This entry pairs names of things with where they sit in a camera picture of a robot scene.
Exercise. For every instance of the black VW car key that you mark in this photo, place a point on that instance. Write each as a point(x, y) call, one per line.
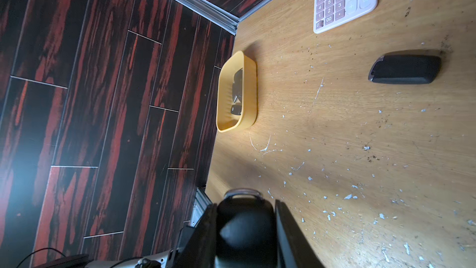
point(246, 231)

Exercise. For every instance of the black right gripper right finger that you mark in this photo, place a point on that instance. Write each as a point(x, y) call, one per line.
point(294, 251)

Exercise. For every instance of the large black smart key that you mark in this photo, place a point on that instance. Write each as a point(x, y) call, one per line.
point(405, 69)

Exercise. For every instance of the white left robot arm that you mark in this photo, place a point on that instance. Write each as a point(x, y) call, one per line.
point(159, 260)

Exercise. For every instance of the yellow plastic storage box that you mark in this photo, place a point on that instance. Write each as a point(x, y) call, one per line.
point(225, 121)

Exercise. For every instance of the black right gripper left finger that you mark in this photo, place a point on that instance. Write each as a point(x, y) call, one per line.
point(200, 250)

